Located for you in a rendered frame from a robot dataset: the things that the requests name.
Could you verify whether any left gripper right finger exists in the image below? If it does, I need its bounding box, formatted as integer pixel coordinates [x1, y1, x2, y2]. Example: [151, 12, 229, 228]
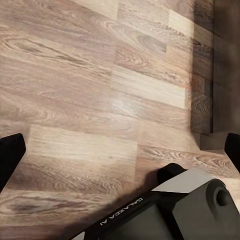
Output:
[224, 133, 240, 173]

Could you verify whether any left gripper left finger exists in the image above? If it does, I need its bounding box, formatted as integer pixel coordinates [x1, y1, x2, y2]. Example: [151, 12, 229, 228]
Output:
[0, 133, 26, 193]

